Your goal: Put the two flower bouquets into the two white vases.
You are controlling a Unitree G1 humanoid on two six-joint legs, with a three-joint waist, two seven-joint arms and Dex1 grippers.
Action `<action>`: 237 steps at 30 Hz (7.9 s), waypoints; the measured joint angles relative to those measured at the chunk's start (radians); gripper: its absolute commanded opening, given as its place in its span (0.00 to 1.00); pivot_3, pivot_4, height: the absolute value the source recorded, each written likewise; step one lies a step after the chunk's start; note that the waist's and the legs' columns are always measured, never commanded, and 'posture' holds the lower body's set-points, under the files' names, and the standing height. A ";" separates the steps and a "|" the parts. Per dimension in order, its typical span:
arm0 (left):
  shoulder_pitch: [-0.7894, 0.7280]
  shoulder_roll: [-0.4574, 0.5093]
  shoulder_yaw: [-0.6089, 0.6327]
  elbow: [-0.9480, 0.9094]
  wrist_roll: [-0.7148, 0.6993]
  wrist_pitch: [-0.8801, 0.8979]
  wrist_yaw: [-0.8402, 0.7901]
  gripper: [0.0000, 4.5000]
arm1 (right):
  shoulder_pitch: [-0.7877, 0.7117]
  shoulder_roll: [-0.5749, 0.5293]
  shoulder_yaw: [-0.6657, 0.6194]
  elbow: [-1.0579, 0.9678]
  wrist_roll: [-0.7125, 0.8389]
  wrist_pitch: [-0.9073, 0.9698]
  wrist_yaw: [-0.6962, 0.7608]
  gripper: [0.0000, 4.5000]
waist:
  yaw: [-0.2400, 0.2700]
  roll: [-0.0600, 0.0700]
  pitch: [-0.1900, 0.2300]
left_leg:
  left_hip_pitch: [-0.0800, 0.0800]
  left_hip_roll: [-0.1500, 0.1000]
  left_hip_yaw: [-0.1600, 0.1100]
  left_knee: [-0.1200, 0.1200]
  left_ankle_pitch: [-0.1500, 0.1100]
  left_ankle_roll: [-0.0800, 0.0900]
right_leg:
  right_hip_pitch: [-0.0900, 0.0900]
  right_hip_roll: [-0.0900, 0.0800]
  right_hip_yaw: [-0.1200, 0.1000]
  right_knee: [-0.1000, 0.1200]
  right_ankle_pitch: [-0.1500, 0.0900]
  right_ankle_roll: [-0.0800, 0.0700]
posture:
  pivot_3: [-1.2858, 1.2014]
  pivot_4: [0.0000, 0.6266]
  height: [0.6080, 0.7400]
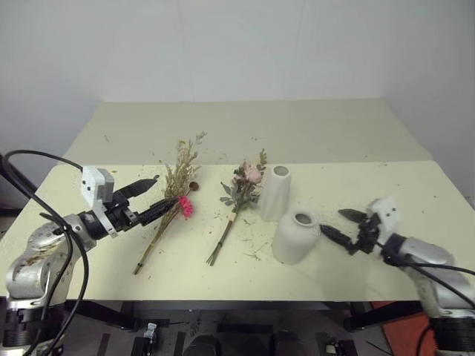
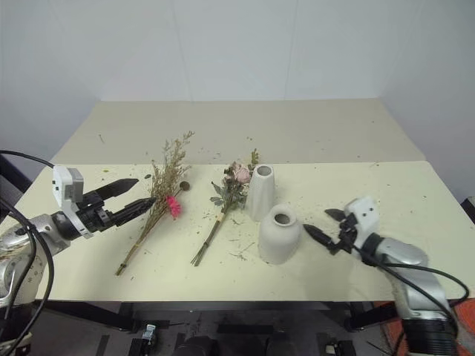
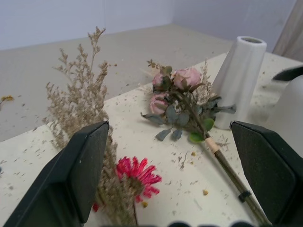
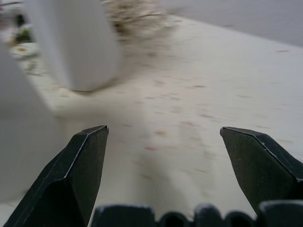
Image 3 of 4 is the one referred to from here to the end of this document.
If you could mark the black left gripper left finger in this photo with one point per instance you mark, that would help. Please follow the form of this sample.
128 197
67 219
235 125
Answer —
71 179

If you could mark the red dried flower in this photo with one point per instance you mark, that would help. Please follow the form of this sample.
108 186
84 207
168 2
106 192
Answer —
137 177

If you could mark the beige dried flower sprig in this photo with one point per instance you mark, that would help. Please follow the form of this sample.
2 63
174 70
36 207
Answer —
80 99

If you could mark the white ceramic vase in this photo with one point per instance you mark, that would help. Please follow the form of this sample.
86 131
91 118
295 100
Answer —
239 78

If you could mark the small yellow dried flower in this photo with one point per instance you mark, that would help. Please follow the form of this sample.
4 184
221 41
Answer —
7 98

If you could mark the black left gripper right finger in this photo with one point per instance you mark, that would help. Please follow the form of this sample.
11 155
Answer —
267 170

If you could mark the pink rose bouquet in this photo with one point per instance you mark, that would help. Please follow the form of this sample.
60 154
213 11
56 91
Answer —
187 104

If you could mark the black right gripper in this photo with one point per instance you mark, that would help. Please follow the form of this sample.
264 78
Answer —
290 73

